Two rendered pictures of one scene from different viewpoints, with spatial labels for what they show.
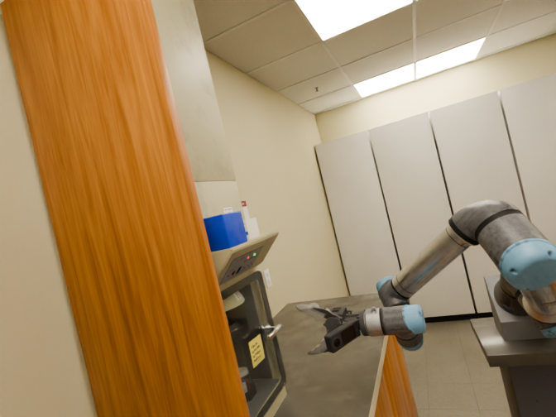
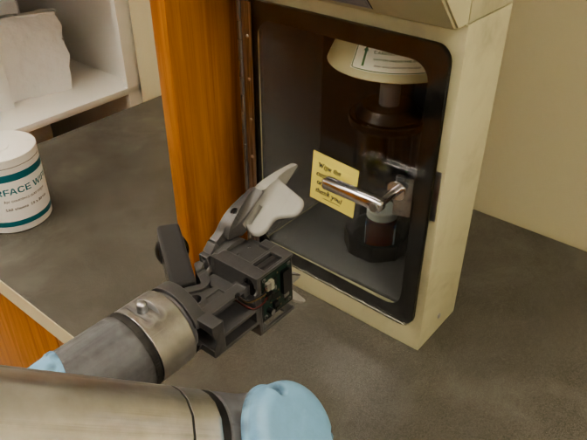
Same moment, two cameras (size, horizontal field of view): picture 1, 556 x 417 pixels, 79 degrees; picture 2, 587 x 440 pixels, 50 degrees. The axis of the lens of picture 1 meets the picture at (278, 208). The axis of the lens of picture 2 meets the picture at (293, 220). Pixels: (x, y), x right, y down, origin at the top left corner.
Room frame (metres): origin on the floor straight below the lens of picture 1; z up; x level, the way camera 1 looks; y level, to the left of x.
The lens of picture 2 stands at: (1.20, -0.54, 1.60)
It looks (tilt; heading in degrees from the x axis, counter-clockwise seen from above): 34 degrees down; 107
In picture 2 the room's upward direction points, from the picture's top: straight up
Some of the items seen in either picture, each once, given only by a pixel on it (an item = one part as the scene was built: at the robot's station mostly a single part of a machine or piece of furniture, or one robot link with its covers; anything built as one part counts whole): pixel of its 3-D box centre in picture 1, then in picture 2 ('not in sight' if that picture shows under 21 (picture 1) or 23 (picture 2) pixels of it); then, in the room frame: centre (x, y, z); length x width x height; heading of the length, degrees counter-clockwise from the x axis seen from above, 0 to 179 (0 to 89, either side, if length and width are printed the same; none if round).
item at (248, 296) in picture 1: (252, 345); (330, 168); (1.04, 0.17, 1.19); 0.30 x 0.01 x 0.40; 156
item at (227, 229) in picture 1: (220, 232); not in sight; (0.92, 0.17, 1.56); 0.10 x 0.10 x 0.09; 67
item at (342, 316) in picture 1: (346, 323); (224, 292); (1.00, -0.12, 1.20); 0.12 x 0.09 x 0.08; 67
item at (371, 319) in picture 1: (373, 321); (155, 331); (0.96, -0.19, 1.21); 0.08 x 0.05 x 0.08; 157
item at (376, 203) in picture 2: (270, 332); (362, 189); (1.09, 0.11, 1.20); 0.10 x 0.05 x 0.03; 156
